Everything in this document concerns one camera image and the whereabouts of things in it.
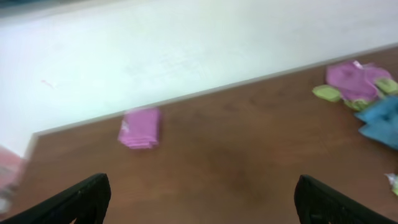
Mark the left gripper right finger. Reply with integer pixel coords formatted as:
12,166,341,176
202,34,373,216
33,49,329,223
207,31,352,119
294,175,397,224

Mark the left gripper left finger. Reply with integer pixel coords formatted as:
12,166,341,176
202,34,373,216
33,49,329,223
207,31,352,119
1,173,111,224

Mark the pink purple microfiber cloth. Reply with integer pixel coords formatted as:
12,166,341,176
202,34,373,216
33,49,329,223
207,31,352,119
118,108,160,149

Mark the blue microfiber cloth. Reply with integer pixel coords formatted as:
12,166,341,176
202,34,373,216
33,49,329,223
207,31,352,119
355,96,397,150

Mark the small green microfiber cloth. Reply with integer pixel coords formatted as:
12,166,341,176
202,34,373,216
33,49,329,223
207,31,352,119
312,78,397,111

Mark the purple cloth with tag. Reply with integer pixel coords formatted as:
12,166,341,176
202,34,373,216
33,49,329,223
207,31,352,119
326,60,393,101

